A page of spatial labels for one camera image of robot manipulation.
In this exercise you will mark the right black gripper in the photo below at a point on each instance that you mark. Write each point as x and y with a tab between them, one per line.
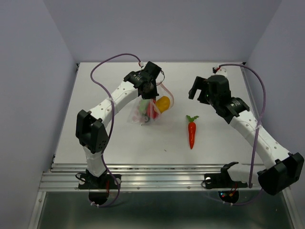
198	84

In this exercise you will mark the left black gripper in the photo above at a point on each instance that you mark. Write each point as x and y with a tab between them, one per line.
152	95

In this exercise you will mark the yellow lemon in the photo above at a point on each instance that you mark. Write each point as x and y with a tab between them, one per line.
163	104

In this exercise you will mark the red bell pepper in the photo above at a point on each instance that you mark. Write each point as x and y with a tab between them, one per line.
152	110

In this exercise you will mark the clear pink-dotted zip bag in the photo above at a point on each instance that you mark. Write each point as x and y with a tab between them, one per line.
136	118

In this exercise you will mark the dark green cucumber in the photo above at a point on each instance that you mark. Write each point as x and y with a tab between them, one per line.
148	121

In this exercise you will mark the orange carrot with leaves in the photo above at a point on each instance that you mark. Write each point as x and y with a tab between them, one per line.
191	129

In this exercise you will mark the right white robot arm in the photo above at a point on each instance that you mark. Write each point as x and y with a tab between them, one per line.
280	167

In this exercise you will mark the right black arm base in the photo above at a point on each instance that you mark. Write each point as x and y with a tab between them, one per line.
229	193

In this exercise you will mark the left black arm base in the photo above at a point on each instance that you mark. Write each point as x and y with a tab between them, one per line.
103	191

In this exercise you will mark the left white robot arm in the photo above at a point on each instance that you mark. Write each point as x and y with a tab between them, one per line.
91	125

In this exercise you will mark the aluminium rail frame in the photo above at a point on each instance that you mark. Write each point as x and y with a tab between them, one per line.
161	189

